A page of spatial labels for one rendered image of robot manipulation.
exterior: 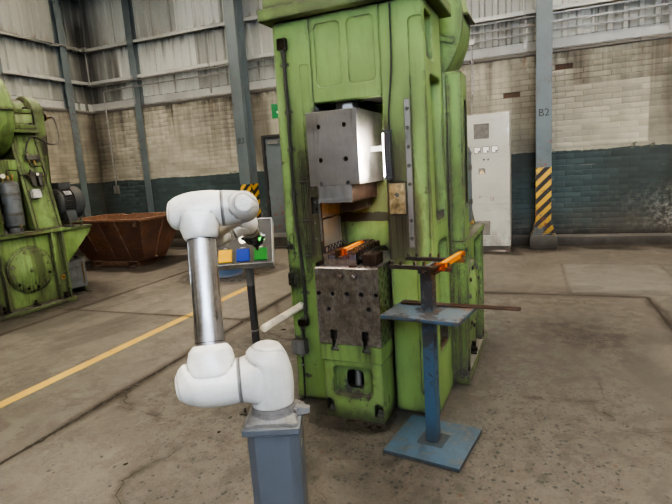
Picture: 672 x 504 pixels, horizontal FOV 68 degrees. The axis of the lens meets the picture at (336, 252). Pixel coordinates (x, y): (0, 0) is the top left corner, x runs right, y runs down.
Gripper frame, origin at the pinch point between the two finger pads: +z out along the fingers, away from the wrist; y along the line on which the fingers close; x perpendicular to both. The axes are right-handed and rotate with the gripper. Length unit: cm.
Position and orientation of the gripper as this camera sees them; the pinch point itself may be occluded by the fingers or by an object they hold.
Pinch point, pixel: (256, 245)
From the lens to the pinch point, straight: 272.1
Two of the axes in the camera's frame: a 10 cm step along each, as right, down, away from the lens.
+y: 10.0, -0.7, 0.2
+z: 0.1, 3.4, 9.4
